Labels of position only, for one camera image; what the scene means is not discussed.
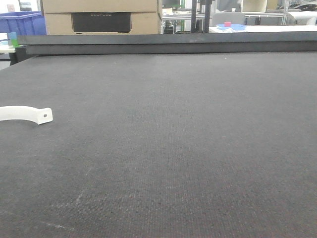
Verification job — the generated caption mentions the white curved pipe clamp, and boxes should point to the white curved pipe clamp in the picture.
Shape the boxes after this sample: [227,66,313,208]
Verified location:
[0,106,53,125]

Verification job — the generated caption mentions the large cardboard box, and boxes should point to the large cardboard box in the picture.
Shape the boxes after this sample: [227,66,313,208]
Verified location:
[41,0,162,35]

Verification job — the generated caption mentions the small red cube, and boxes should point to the small red cube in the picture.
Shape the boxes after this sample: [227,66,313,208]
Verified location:
[224,21,231,27]

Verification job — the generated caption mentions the flat blue tray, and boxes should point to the flat blue tray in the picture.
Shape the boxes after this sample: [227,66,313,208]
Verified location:
[216,24,246,31]

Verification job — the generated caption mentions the black vertical posts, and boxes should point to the black vertical posts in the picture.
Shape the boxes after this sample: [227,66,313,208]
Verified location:
[190,0,213,34]

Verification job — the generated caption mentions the dark blue plastic crate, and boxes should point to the dark blue plastic crate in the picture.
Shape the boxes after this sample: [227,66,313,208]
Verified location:
[0,11,47,35]

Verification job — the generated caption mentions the blue and green blocks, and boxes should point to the blue and green blocks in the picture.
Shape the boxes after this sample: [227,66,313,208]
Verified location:
[7,32,19,48]

